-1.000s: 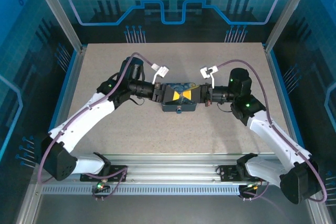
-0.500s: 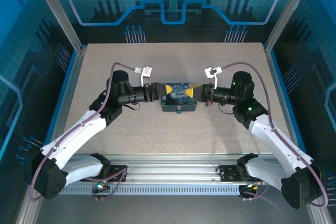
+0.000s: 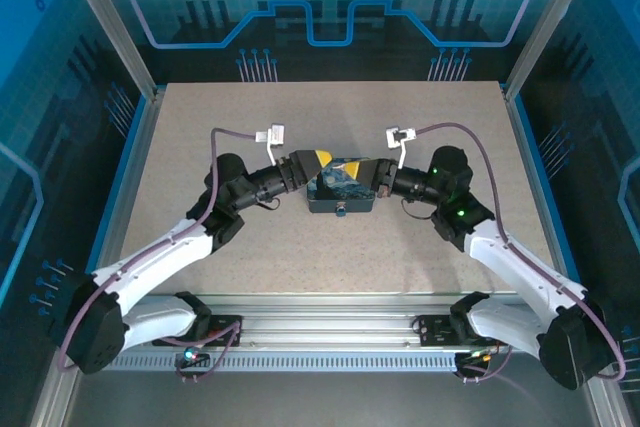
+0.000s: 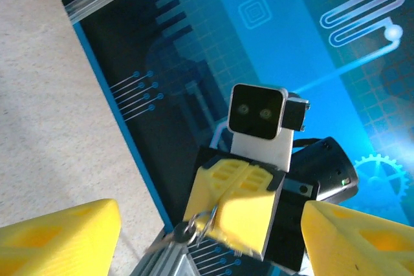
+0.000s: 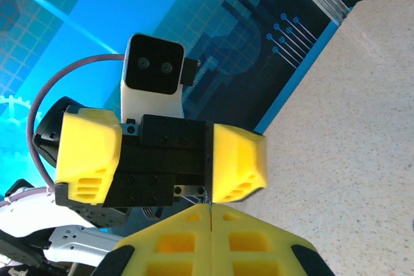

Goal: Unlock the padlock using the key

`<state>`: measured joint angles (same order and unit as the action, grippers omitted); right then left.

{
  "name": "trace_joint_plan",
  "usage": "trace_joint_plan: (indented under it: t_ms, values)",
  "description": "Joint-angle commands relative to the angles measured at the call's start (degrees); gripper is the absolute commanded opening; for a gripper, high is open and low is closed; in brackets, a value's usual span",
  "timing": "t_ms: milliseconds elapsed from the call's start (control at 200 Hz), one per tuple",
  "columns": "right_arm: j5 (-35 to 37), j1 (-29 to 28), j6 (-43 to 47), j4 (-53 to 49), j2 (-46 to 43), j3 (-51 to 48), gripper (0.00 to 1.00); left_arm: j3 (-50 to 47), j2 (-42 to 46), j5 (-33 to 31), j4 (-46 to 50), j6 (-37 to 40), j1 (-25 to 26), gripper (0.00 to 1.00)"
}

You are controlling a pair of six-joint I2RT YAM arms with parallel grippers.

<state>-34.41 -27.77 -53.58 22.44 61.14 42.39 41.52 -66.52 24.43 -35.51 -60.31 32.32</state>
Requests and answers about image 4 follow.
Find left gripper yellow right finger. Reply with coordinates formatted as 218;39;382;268
300;200;414;276

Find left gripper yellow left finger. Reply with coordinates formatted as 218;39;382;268
0;198;122;276

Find silver key ring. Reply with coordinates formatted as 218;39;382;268
187;206;220;248

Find small black headed key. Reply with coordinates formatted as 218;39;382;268
145;220;195;254

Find blue table side strip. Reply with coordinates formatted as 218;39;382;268
72;20;174;235

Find aluminium mounting rail frame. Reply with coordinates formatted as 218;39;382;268
135;233;195;276

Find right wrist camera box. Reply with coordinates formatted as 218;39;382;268
226;83;311;173

